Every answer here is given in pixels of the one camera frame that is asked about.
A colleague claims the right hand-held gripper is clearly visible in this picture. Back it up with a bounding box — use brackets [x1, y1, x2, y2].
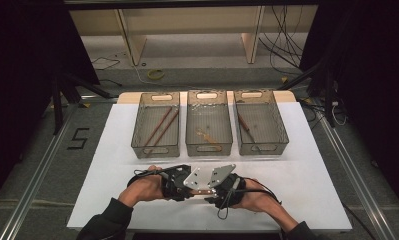
[205, 163, 247, 210]

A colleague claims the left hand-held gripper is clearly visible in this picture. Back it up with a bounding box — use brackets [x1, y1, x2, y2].
[160, 163, 215, 203]

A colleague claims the wooden-handled metal knife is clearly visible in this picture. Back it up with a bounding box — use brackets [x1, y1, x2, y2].
[189, 188, 217, 197]

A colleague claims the translucent orange plastic spoon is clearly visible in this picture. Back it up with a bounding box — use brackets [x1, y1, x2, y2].
[195, 127, 223, 153]

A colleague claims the wooden-handled metal fork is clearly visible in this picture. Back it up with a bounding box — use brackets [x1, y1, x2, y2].
[237, 113, 262, 154]

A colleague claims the brown wooden chopstick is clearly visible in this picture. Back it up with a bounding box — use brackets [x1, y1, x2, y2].
[142, 106, 173, 148]
[150, 109, 180, 149]

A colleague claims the large smoky transparent plastic bin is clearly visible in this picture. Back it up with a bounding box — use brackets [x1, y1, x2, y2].
[130, 92, 181, 159]

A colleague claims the person's right hand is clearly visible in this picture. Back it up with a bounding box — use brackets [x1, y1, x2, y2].
[231, 178, 283, 214]

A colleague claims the person's left hand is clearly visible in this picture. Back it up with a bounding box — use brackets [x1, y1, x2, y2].
[118, 165, 165, 205]

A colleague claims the yellow-green tape roll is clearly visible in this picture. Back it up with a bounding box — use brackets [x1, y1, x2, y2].
[146, 68, 166, 81]

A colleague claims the black tripod stand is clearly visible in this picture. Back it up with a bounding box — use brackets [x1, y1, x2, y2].
[278, 61, 339, 128]
[51, 73, 114, 135]

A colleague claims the light wooden desk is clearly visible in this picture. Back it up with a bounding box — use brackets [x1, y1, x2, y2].
[68, 4, 320, 66]

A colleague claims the black curtain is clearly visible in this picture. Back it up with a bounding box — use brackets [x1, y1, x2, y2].
[300, 0, 399, 214]
[0, 0, 100, 208]

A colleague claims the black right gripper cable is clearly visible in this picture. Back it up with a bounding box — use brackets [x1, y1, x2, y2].
[216, 178, 282, 221]

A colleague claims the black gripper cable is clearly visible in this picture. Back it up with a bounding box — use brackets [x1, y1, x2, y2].
[126, 168, 175, 188]
[216, 178, 282, 221]

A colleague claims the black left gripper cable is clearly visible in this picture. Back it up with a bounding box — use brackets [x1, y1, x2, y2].
[126, 168, 175, 188]

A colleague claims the white floor cable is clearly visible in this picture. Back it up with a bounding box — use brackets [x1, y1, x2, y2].
[128, 61, 188, 90]

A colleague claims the white plug with cable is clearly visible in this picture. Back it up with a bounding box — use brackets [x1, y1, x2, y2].
[330, 99, 349, 127]

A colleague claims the aluminium floor rail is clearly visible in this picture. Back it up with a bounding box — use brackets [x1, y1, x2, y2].
[0, 96, 86, 240]
[315, 99, 399, 240]

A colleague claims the bundle of black floor cables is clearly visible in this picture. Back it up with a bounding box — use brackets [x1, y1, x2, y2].
[258, 4, 308, 73]

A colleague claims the thin black floor cable loop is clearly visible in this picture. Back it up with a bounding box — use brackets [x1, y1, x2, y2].
[90, 56, 121, 72]

